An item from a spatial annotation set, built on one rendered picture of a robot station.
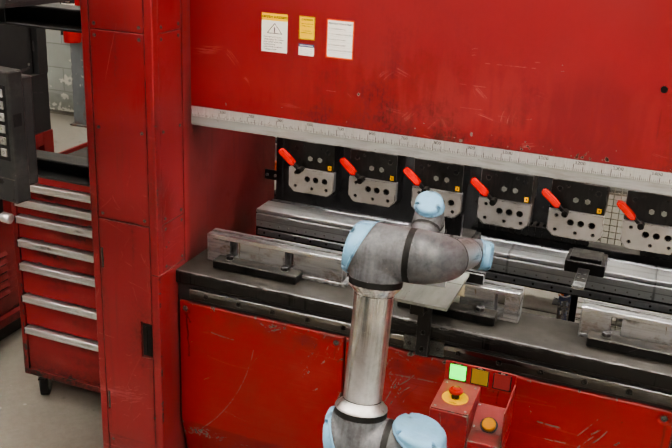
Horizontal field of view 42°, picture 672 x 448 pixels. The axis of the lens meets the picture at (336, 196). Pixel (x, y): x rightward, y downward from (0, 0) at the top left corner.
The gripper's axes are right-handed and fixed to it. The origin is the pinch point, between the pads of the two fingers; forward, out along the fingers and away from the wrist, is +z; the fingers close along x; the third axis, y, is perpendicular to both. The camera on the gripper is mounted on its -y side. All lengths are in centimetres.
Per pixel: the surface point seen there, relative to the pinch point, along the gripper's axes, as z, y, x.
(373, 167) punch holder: -8.9, 27.7, 21.5
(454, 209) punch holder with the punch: -4.7, 19.1, -4.0
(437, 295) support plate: 0.6, -6.6, -2.8
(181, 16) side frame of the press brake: -37, 56, 84
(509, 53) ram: -42, 48, -15
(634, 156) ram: -27, 29, -51
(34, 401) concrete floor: 114, -26, 165
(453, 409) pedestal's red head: 3.9, -37.5, -11.7
